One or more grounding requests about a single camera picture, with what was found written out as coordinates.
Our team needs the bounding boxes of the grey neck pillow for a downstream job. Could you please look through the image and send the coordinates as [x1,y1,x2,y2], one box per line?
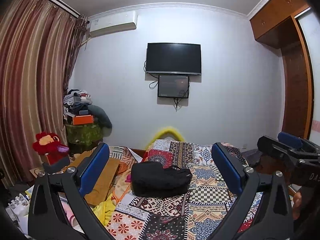
[87,105,112,129]

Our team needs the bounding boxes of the patchwork patterned bed cover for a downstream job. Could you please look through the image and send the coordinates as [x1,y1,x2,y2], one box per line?
[100,139,263,240]

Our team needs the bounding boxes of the person's right hand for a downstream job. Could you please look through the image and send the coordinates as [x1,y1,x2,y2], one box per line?
[292,191,302,220]

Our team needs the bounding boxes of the white wall air conditioner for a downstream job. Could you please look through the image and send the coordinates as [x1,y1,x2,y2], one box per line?
[89,11,138,37]

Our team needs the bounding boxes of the large black wall television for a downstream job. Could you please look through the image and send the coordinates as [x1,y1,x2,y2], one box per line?
[145,43,202,75]

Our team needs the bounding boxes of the yellow foam bed headboard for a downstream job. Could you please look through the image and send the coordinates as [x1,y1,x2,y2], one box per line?
[145,126,185,150]

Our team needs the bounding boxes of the brown wooden door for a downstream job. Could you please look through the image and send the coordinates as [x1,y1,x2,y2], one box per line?
[281,42,308,138]

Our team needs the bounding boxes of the red plush toy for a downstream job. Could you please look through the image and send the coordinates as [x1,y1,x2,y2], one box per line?
[32,132,69,165]

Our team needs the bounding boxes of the striped maroon curtain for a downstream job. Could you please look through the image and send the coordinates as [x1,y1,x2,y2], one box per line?
[1,0,87,186]

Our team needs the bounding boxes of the white sliding wardrobe door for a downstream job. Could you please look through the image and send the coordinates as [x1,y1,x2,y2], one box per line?
[298,10,320,145]

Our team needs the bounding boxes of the pile of clothes on box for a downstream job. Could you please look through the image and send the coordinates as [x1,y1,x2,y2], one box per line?
[63,89,92,117]

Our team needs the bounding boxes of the small black wall monitor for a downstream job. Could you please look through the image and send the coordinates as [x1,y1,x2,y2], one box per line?
[158,75,189,99]

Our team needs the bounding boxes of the black zip hooded jacket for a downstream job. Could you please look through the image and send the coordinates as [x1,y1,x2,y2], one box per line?
[131,161,193,198]

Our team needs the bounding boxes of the orange floral blanket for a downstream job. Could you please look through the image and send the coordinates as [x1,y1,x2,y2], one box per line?
[92,146,148,227]

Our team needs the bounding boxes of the bamboo lap desk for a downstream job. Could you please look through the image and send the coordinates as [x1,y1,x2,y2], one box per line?
[63,150,121,208]

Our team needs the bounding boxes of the orange box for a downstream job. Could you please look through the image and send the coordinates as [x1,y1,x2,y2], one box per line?
[72,115,94,125]

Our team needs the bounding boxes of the wooden overhead cabinet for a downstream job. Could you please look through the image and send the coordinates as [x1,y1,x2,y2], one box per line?
[250,0,310,49]

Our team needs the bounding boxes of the scattered papers and books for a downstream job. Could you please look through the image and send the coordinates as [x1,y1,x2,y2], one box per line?
[5,186,34,235]

